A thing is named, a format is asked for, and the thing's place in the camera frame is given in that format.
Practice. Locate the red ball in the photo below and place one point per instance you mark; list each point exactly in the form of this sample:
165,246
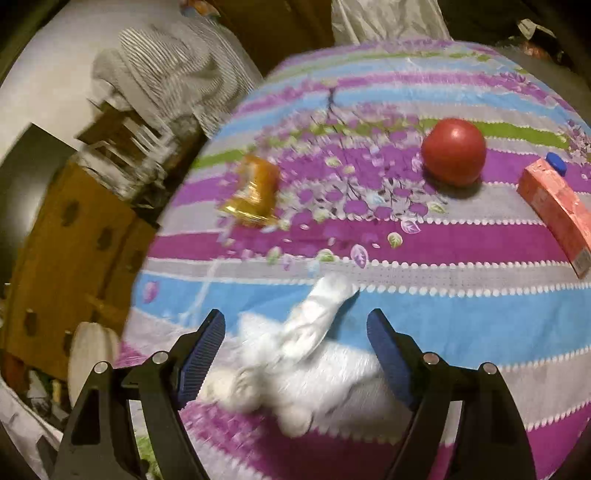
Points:
455,152

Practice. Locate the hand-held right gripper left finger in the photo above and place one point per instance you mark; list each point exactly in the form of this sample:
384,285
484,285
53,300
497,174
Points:
203,355

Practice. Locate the small white tissue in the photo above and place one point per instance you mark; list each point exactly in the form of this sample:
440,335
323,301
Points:
240,387

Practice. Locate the blue bottle cap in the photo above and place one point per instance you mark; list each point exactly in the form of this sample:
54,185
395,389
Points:
556,164

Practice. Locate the white plush toy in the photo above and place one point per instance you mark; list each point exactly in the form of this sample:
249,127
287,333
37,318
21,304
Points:
337,392

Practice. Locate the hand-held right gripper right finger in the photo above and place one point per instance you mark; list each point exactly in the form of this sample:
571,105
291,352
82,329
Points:
388,355

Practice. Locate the wooden cabinet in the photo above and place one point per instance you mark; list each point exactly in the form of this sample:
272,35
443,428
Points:
69,258

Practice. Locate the black television screen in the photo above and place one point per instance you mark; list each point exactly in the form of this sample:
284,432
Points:
27,157

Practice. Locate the white plastic cover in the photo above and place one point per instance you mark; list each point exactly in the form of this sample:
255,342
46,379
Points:
388,21

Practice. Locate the colourful snack packet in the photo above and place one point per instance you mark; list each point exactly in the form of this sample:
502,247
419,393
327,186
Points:
198,7

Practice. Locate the long white tissue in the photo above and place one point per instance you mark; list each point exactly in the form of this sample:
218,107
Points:
318,318

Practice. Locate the striped floral bed sheet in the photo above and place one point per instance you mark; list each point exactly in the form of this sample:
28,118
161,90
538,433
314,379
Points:
415,258

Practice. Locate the long orange carton box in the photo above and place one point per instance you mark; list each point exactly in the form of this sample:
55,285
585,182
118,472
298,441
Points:
558,212

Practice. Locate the cream round object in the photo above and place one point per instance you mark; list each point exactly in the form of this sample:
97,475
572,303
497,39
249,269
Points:
90,355

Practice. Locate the gold orange snack wrapper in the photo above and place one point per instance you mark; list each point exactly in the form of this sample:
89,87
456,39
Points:
251,194

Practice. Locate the grey striped cloth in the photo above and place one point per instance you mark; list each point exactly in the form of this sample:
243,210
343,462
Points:
175,74

